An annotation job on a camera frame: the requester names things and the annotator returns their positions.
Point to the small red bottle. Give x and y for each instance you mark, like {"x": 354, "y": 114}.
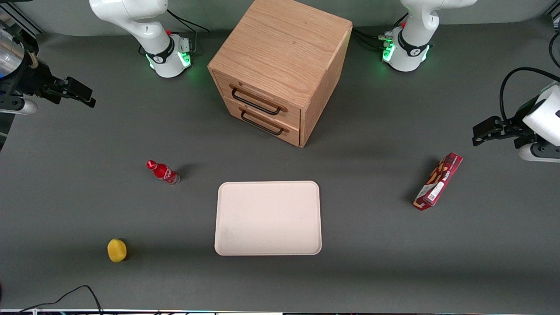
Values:
{"x": 163, "y": 172}

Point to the aluminium frame profile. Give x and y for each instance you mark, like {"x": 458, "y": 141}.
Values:
{"x": 22, "y": 17}

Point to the wooden drawer cabinet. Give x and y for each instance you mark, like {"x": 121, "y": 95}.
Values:
{"x": 284, "y": 43}

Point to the red cookie box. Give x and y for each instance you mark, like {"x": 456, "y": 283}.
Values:
{"x": 437, "y": 181}

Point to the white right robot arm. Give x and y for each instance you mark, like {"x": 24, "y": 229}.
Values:
{"x": 144, "y": 30}

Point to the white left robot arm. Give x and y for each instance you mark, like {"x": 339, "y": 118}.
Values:
{"x": 413, "y": 39}

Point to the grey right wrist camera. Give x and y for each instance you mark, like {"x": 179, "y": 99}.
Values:
{"x": 19, "y": 107}

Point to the yellow lemon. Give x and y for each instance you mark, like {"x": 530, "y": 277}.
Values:
{"x": 117, "y": 250}

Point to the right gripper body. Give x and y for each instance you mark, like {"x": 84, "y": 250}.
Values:
{"x": 31, "y": 79}

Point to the wooden drawer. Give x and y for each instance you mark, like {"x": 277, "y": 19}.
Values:
{"x": 293, "y": 116}
{"x": 294, "y": 134}

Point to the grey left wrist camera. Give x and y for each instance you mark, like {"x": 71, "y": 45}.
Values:
{"x": 542, "y": 153}

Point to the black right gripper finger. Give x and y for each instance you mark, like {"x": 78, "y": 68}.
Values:
{"x": 57, "y": 91}
{"x": 81, "y": 91}

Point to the beige rectangular tray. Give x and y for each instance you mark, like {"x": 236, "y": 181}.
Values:
{"x": 267, "y": 218}

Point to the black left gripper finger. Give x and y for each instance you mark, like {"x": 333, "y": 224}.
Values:
{"x": 521, "y": 136}
{"x": 488, "y": 127}

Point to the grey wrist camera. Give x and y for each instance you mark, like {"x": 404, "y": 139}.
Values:
{"x": 19, "y": 107}
{"x": 542, "y": 153}

